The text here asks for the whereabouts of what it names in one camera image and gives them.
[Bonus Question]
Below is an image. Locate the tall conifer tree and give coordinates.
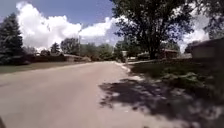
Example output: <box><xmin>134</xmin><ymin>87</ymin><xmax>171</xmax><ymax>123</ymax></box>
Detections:
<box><xmin>0</xmin><ymin>12</ymin><xmax>25</xmax><ymax>66</ymax></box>

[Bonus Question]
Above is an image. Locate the red brick house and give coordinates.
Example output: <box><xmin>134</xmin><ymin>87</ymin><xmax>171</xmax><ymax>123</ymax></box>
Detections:
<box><xmin>161</xmin><ymin>48</ymin><xmax>181</xmax><ymax>60</ymax></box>

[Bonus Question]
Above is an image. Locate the grey asphalt road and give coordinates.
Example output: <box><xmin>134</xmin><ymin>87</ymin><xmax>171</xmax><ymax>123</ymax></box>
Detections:
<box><xmin>0</xmin><ymin>60</ymin><xmax>224</xmax><ymax>128</ymax></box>

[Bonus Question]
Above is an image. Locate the pale concrete kerb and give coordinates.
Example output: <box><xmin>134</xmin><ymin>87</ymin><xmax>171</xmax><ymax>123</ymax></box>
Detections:
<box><xmin>114</xmin><ymin>61</ymin><xmax>146</xmax><ymax>83</ymax></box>

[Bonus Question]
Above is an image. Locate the low house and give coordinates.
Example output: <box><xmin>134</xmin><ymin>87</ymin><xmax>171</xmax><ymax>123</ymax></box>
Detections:
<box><xmin>63</xmin><ymin>53</ymin><xmax>92</xmax><ymax>63</ymax></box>

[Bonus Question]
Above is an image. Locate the large leafy tree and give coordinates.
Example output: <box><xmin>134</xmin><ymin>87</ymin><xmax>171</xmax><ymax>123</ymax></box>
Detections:
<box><xmin>109</xmin><ymin>0</ymin><xmax>201</xmax><ymax>61</ymax></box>

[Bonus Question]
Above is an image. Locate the shaded grass lawn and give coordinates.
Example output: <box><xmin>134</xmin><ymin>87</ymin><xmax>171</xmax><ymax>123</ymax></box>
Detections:
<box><xmin>128</xmin><ymin>59</ymin><xmax>224</xmax><ymax>101</ymax></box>

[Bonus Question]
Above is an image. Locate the grass verge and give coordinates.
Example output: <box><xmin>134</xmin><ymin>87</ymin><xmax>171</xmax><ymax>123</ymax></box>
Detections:
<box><xmin>0</xmin><ymin>60</ymin><xmax>98</xmax><ymax>75</ymax></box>

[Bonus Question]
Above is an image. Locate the building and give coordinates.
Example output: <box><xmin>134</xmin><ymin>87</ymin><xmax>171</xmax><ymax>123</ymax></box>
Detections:
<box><xmin>190</xmin><ymin>37</ymin><xmax>224</xmax><ymax>61</ymax></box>

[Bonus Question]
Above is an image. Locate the row of trees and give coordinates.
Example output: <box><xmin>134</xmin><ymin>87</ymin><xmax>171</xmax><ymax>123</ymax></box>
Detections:
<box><xmin>39</xmin><ymin>37</ymin><xmax>116</xmax><ymax>62</ymax></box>

